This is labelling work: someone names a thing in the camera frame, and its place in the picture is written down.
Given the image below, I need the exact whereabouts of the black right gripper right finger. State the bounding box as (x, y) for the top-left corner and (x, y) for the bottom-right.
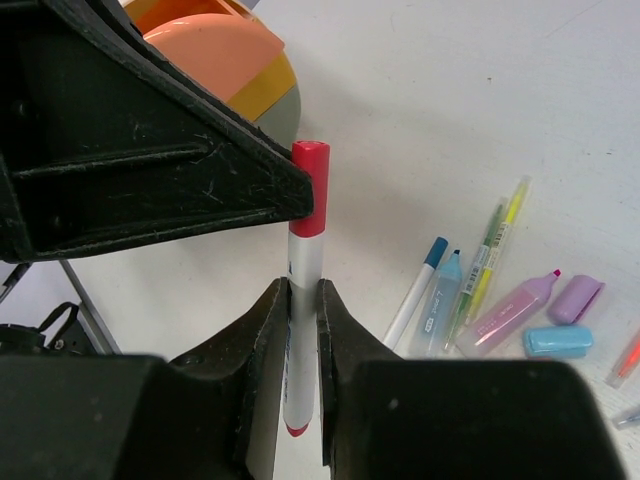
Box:
(315, 280), (625, 479)

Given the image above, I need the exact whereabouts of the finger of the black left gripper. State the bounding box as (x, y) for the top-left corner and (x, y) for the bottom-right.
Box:
(1, 1), (314, 263)

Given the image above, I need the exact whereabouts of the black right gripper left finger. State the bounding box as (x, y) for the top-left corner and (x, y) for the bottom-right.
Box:
(1, 278), (288, 479)

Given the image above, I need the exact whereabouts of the cream cylindrical drawer organizer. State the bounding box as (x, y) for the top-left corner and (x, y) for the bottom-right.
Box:
(123, 1), (301, 147)

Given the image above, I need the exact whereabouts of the red capped white marker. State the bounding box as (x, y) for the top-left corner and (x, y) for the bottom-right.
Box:
(283, 141), (330, 438)

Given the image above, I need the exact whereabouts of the light blue highlighter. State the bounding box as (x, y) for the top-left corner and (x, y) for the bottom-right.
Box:
(408, 249), (462, 358)

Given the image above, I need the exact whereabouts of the pink purple highlighter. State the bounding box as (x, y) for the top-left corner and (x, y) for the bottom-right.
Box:
(456, 269), (562, 358)

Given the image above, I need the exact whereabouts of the blue capped white marker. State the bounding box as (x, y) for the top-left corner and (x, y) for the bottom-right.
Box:
(382, 237), (449, 350)

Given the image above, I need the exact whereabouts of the blue highlighter cap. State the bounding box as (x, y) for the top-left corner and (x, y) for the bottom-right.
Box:
(522, 325), (594, 359)

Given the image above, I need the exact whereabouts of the purple highlighter cap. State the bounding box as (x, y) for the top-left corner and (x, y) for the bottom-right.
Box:
(547, 274), (606, 325)

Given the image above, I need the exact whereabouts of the green highlighter pen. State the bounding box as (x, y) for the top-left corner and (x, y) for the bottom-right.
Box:
(443, 197), (508, 352)

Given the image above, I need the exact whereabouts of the orange slim pen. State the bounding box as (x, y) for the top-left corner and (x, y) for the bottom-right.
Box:
(606, 332), (639, 388)

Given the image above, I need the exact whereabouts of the blue slim pen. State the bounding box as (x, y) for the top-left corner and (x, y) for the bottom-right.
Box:
(612, 405), (640, 430)

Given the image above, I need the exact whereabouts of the yellow highlighter pen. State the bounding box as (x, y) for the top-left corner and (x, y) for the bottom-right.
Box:
(454, 175), (532, 342)

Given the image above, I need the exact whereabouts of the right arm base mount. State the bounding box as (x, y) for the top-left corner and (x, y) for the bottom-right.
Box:
(1, 260), (121, 355)

